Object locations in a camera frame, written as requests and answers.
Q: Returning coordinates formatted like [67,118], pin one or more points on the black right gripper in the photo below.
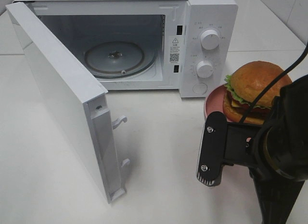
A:
[231,143]

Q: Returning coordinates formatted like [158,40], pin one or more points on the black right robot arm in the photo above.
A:
[276,153]

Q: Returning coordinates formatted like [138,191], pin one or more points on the glass microwave turntable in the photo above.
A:
[119,59]

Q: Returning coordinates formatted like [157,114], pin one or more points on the pink round plate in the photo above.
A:
[214,102]

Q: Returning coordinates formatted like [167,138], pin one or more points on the lower white control knob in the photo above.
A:
[204,69]

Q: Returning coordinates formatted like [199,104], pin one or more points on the toy hamburger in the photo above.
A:
[243,87]

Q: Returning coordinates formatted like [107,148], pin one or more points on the white microwave oven body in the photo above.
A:
[82,24]

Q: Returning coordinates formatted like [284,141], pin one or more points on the round white door button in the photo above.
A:
[199,88]

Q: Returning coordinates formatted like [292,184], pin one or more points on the white warning label sticker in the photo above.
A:
[174,48]

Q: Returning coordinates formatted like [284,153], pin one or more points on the white microwave door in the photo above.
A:
[75,99]

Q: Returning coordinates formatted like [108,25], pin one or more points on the white control knob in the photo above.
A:
[204,69]
[210,39]

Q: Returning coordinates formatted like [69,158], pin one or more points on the upper white control knob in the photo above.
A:
[210,39]

